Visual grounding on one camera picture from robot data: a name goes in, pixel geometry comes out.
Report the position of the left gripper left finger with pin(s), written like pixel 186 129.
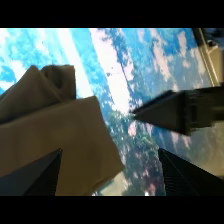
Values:
pixel 40 178

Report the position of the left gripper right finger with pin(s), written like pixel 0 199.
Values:
pixel 186 180

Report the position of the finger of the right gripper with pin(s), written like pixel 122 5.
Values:
pixel 165 113

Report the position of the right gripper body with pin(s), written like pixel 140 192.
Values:
pixel 206 108

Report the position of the brown garment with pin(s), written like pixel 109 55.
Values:
pixel 56 133

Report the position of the silver frame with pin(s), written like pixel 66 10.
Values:
pixel 213 56

